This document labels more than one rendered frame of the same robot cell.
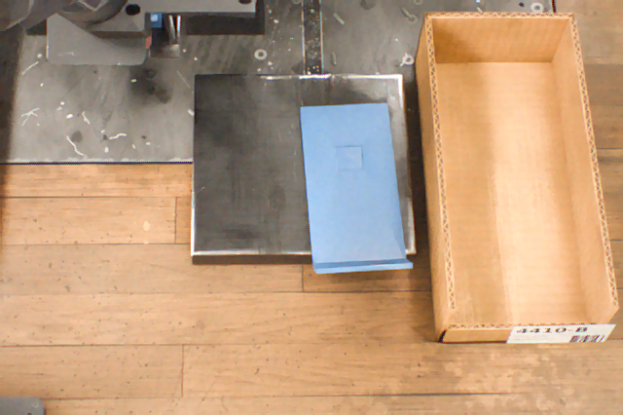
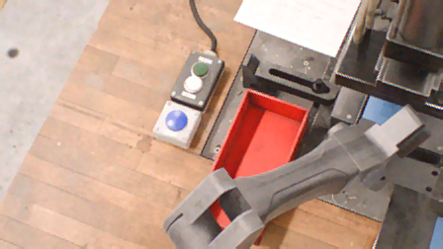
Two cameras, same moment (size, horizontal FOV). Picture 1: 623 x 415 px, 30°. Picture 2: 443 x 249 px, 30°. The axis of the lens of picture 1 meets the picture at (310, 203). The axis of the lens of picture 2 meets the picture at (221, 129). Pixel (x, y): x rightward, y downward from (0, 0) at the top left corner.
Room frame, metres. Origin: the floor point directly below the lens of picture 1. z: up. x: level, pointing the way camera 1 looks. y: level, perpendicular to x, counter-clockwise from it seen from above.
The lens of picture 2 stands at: (-0.05, 0.08, 2.30)
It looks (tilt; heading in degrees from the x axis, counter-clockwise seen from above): 66 degrees down; 34
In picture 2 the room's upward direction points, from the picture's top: 7 degrees counter-clockwise
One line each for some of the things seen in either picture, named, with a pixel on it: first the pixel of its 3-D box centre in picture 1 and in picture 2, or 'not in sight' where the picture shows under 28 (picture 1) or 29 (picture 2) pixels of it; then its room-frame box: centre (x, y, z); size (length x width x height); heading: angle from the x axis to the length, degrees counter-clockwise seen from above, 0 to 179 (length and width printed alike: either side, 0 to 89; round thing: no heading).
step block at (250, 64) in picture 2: not in sight; (261, 75); (0.58, 0.40, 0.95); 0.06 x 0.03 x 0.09; 96
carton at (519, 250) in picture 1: (511, 175); not in sight; (0.43, -0.15, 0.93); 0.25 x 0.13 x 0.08; 6
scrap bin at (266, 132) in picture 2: not in sight; (252, 165); (0.42, 0.34, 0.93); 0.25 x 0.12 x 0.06; 6
